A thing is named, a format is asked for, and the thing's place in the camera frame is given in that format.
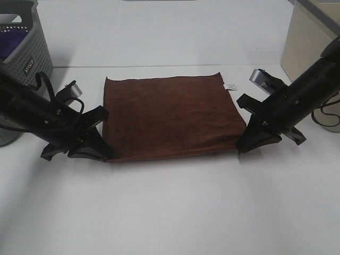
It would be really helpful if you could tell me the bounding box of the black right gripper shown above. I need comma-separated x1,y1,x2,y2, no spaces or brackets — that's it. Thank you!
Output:
236,77,305,154

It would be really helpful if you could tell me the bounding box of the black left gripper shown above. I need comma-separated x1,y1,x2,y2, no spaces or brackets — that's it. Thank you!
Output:
40,106,114,161

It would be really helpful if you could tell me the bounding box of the brown towel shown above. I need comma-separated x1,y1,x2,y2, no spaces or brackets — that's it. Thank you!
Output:
103,73,246,162

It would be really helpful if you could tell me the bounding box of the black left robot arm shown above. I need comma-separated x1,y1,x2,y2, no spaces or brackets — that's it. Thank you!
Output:
1,72,114,162

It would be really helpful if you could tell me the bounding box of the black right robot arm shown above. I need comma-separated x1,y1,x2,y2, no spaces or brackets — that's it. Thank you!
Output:
236,38,339,154

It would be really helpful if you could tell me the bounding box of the grey perforated laundry basket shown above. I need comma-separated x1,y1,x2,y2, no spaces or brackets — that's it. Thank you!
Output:
0,0,54,147

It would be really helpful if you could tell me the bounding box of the beige storage bin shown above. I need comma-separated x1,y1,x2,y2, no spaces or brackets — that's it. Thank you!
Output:
280,0,340,133

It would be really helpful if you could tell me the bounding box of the purple cloth in basket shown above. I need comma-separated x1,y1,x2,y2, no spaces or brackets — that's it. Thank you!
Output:
0,28,28,61

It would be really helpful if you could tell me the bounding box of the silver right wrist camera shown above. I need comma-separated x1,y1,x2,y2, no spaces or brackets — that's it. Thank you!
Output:
249,69,277,95

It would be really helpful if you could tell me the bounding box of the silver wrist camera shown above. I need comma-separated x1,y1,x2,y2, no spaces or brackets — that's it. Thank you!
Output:
249,69,277,95
55,80,82,104

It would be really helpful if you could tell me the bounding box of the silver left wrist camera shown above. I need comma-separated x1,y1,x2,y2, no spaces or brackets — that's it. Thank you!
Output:
55,80,82,104

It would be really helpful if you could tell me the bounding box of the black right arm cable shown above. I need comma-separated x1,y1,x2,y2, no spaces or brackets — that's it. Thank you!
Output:
311,91,340,127

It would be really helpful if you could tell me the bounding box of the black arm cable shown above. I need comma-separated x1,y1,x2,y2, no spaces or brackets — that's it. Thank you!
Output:
311,91,340,127
33,71,86,125

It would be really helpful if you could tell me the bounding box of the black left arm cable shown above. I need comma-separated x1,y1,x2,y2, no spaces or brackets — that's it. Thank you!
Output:
33,71,86,125

